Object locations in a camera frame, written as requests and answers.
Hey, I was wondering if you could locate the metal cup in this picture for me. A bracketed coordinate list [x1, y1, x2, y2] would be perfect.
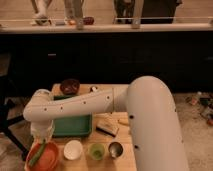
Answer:
[108, 142, 123, 158]

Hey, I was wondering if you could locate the light green cup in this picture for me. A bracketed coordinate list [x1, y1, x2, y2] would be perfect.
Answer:
[88, 143, 105, 160]

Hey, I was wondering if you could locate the orange-red bowl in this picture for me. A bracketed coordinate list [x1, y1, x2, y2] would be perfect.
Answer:
[25, 141, 59, 171]

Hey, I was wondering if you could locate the white small bowl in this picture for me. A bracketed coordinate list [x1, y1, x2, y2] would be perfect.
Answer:
[64, 140, 83, 160]

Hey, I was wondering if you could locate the wooden block brush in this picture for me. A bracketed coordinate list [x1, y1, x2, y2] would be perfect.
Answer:
[96, 120, 119, 137]

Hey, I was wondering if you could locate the dark brown bowl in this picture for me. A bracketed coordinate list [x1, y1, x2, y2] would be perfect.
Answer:
[60, 79, 80, 95]

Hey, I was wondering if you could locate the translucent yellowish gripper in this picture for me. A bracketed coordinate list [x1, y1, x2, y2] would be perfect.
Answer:
[30, 121, 55, 143]

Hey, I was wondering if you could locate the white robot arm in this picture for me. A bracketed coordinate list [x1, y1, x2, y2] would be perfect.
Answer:
[23, 76, 189, 171]

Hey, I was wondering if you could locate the small red background bowl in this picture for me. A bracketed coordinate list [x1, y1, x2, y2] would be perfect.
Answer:
[83, 17, 95, 25]

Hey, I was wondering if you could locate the black office chair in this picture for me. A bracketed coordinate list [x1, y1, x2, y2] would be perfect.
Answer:
[0, 53, 29, 161]

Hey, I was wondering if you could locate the green plastic tray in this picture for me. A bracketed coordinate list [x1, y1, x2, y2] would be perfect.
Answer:
[51, 94, 94, 138]

